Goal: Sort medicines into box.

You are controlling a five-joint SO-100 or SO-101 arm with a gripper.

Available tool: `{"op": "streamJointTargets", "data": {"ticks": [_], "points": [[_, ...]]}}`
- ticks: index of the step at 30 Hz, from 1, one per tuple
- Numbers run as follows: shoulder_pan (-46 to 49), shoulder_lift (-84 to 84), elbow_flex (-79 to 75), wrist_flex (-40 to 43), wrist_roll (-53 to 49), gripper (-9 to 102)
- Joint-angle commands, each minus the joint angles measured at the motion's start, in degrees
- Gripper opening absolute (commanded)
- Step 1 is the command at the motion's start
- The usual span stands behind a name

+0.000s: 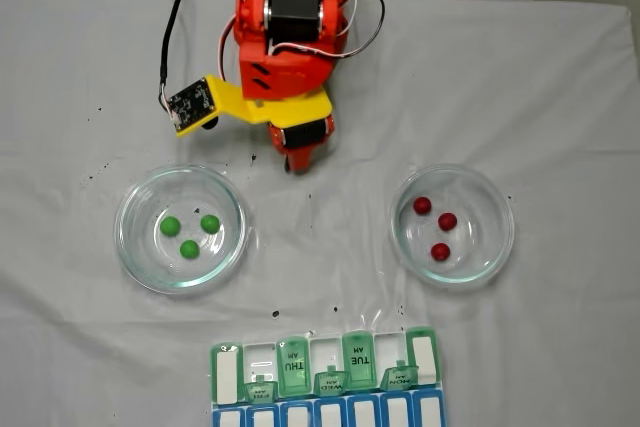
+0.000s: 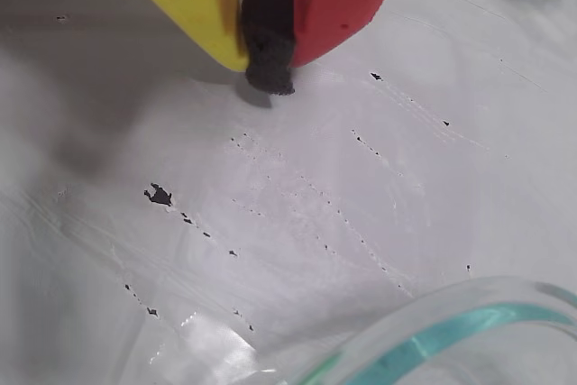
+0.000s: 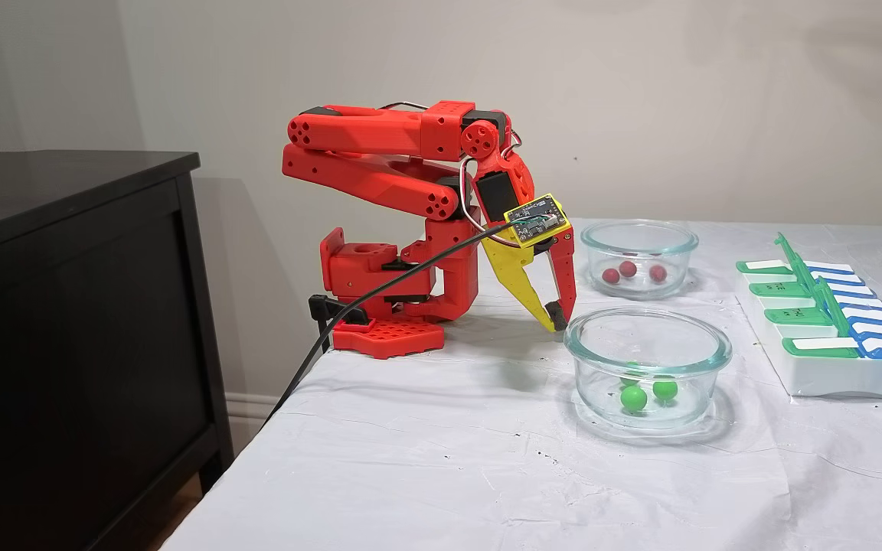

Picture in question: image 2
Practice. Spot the white tablecloth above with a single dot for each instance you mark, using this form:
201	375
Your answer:
135	132

